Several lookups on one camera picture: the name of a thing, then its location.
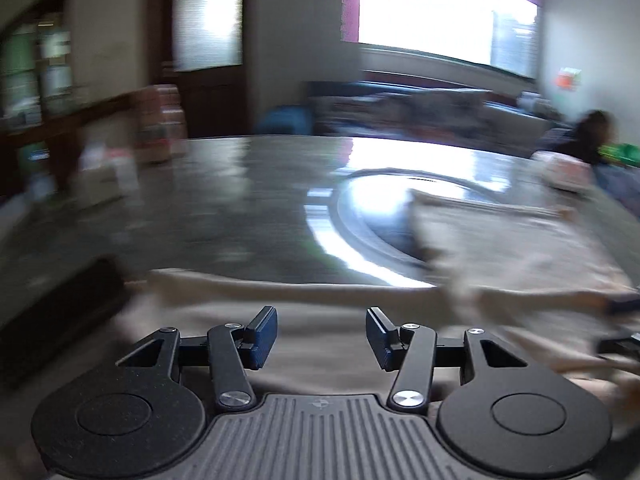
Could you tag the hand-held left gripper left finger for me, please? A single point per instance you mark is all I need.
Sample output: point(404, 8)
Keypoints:
point(263, 335)

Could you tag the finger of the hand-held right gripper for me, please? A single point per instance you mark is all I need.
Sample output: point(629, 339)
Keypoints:
point(622, 345)
point(625, 306)

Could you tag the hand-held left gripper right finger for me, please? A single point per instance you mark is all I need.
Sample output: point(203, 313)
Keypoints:
point(380, 337)

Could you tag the cream fleece garment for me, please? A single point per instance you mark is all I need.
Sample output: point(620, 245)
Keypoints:
point(325, 295)

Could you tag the black round induction cooktop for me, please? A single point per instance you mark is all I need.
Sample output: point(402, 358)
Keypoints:
point(395, 230)

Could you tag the steel cooktop rim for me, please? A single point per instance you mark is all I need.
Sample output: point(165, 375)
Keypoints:
point(325, 230)

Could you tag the white pink tissue pack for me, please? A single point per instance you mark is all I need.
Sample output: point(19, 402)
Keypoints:
point(562, 170)

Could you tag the green plastic bowl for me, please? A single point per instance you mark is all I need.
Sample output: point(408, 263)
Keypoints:
point(620, 154)

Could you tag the blurred white object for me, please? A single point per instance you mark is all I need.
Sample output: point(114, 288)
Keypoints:
point(107, 172)

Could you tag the blue sofa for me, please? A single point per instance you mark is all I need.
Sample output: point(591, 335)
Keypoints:
point(400, 110)

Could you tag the colourful pinwheel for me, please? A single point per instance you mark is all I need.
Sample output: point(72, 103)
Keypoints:
point(568, 78)

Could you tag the pink cartoon bottle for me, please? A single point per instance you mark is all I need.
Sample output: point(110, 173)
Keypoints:
point(161, 122)

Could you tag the square butterfly print cushion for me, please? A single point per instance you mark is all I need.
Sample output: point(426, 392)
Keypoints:
point(445, 110)

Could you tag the brown wooden door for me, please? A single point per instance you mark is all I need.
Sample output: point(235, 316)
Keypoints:
point(210, 50)

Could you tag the window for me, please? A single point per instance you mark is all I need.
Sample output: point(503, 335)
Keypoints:
point(435, 10)

